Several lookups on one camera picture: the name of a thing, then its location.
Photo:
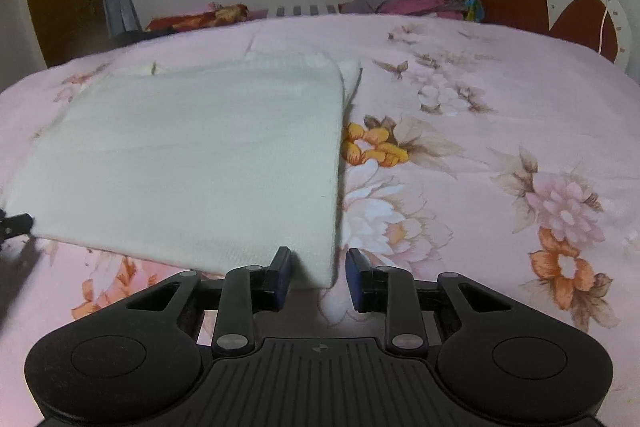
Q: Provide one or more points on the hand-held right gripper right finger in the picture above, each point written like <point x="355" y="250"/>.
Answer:
<point x="353" y="279"/>

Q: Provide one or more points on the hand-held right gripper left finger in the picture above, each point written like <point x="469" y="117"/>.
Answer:
<point x="285" y="279"/>

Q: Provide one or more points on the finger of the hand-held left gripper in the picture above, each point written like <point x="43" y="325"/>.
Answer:
<point x="19" y="223"/>

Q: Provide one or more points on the white knitted sweater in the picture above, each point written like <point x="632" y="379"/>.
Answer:
<point x="200" y="157"/>

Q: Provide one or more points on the pink floral bed sheet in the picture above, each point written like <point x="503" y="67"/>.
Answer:
<point x="475" y="107"/>

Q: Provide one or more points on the red floral cloth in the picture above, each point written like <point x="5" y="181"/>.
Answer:
<point x="200" y="17"/>

